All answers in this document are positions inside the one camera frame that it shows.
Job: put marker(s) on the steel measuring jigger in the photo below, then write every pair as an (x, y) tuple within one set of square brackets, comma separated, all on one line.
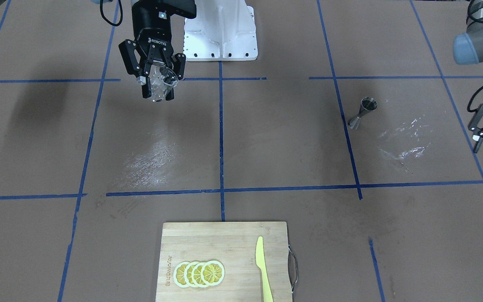
[(367, 105)]

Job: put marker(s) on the yellow plastic knife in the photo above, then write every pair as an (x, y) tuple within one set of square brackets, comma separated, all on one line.
[(261, 264)]

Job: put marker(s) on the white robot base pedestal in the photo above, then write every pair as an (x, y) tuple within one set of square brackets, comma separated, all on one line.
[(223, 30)]

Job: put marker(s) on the bamboo cutting board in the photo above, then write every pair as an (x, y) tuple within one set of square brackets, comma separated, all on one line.
[(186, 246)]

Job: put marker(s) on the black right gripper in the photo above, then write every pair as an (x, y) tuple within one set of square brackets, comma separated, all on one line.
[(152, 28)]

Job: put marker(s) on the clear glass cup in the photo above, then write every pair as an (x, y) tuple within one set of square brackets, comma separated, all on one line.
[(158, 86)]

